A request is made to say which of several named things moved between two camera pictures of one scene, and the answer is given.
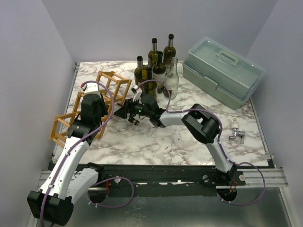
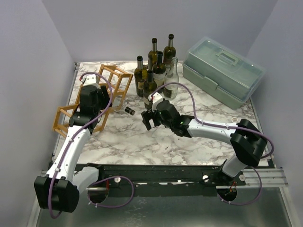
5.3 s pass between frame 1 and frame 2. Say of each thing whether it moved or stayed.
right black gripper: moved
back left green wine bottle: stayed
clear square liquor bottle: moved
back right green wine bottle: stayed
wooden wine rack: moved
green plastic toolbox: stayed
